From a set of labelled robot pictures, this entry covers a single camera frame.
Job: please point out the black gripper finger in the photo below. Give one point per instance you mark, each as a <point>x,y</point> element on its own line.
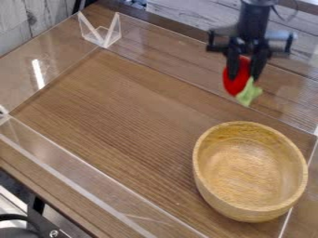
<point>232,62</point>
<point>258,62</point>

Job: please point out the black metal table leg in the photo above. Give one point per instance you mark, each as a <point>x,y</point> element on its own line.
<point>46,229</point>

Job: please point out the clear acrylic corner bracket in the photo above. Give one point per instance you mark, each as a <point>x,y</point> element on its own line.
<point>100,36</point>

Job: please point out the wooden bowl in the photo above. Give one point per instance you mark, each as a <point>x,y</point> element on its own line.
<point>250,171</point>

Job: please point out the clear acrylic barrier walls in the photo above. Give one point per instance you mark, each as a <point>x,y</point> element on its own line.
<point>100,122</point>

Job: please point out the red plush strawberry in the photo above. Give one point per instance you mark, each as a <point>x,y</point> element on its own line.
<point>240,87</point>

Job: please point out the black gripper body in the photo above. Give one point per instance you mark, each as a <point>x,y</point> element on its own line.
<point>274,41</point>

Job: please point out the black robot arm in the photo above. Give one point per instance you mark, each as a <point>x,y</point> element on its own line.
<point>252,19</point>

